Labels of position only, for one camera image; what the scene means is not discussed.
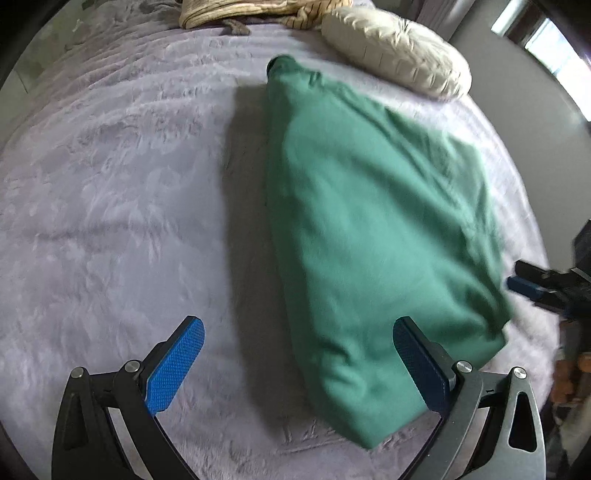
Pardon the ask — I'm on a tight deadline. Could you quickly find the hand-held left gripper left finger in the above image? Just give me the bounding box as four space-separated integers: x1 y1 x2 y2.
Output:
52 315 206 480

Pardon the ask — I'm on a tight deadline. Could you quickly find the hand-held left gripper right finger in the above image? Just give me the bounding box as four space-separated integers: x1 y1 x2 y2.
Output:
392 316 548 480

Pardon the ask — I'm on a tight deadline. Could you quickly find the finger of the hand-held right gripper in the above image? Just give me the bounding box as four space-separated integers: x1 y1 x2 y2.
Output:
506 275 566 308
514 260 564 283

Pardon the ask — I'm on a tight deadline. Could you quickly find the green work jacket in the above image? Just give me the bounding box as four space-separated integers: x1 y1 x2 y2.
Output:
264 54 513 450

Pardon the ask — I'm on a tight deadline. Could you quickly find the person's right hand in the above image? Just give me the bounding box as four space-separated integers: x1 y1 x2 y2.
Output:
551 353 581 405

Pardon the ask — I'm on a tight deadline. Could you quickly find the lilac plush blanket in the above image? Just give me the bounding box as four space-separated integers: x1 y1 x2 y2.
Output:
0 0 561 480

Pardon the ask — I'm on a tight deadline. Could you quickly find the bright window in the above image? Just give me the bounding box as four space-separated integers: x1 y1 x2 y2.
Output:
492 0 591 123

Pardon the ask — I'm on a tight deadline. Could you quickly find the cream quilted pillow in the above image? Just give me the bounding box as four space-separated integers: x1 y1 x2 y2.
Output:
321 6 472 100

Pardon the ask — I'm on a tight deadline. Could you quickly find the dark cloth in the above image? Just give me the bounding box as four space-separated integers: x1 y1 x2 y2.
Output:
222 17 252 37

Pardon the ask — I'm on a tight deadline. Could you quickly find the beige striped cloth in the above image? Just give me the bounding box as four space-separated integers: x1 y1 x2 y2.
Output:
179 0 354 31

